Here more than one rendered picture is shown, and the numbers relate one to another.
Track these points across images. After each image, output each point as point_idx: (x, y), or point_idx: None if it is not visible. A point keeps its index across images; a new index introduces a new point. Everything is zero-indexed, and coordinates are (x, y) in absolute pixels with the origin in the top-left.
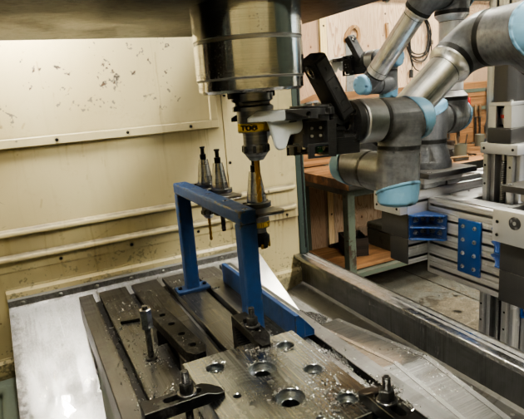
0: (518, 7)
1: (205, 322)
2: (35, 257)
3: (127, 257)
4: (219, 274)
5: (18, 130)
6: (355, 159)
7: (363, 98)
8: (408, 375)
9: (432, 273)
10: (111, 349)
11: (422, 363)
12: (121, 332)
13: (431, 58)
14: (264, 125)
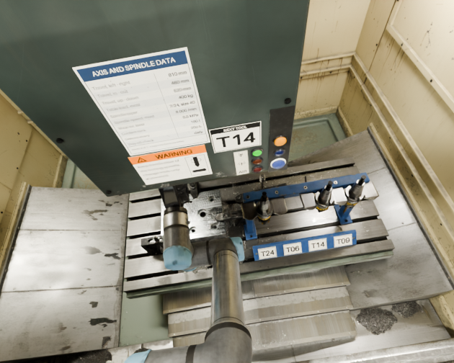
0: (140, 361)
1: (291, 214)
2: (383, 124)
3: (406, 176)
4: (367, 234)
5: (425, 55)
6: (211, 240)
7: (171, 215)
8: (247, 320)
9: None
10: (279, 173)
11: (258, 339)
12: (295, 176)
13: (230, 316)
14: None
